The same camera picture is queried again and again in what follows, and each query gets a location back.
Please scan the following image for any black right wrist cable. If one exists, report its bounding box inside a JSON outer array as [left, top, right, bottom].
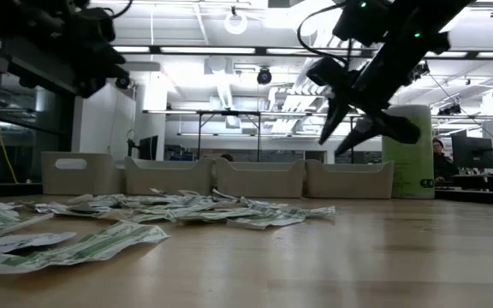
[[296, 2, 350, 65]]

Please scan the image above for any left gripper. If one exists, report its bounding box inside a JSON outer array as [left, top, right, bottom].
[[57, 7, 131, 99]]

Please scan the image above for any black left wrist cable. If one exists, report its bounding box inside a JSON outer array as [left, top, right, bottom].
[[109, 0, 134, 19]]

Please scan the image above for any green disinfectant wipes canister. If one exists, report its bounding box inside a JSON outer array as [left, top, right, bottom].
[[381, 104, 436, 200]]

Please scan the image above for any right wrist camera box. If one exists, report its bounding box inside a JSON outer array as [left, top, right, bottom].
[[332, 0, 395, 47]]

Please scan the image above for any light grey plastic bin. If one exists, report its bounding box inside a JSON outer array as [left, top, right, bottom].
[[304, 159, 395, 199], [215, 158, 306, 198], [40, 151, 122, 197], [124, 156, 215, 197]]

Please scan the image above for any dark office desk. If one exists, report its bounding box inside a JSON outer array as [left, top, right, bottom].
[[431, 173, 493, 193]]

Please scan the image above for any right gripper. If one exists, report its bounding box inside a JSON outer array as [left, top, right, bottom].
[[306, 32, 451, 156]]

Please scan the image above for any black bar with light strips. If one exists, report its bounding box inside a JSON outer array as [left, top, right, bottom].
[[113, 44, 493, 61]]

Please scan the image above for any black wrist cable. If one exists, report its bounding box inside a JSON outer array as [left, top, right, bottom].
[[109, 0, 134, 19], [296, 2, 350, 65]]

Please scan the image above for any black computer monitor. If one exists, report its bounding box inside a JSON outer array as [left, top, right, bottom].
[[125, 134, 159, 162], [450, 134, 493, 170]]

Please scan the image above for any black workstation frame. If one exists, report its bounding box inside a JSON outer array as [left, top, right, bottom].
[[143, 109, 380, 163]]

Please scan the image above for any white ring lamp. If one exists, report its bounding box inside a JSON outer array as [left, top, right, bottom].
[[223, 6, 249, 36]]

